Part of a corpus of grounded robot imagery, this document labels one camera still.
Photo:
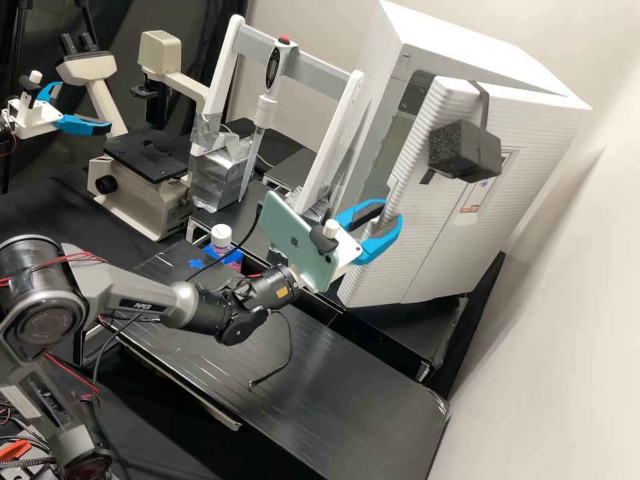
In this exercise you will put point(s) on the right wrist camera phone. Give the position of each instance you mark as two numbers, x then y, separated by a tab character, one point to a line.
300	240

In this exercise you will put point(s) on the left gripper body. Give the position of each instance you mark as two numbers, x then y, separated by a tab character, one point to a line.
35	117

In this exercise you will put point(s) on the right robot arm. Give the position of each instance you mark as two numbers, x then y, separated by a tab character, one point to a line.
145	300

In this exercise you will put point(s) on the white pipette stand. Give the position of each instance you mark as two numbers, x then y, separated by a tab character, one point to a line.
325	145

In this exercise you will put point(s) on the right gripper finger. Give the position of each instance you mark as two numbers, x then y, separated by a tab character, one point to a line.
382	247
361	205

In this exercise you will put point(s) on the cream microscope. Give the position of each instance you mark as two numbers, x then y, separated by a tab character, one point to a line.
135	200

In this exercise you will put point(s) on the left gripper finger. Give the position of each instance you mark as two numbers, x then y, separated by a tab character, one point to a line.
80	125
50	92

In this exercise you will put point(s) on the pipette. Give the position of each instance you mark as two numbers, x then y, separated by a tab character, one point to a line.
272	65

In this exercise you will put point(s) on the left phone holder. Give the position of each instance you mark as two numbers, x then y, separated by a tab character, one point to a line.
33	90

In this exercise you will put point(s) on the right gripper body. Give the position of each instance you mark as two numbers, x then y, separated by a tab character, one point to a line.
306	281

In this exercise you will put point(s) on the white incubator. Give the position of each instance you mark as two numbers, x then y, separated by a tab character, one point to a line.
475	45

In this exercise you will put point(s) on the small bottle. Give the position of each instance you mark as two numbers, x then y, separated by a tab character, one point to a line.
221	237

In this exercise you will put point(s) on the incubator door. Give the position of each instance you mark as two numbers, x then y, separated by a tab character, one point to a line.
400	260

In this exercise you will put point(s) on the blue bottle holder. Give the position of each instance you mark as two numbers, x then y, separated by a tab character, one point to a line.
234	261

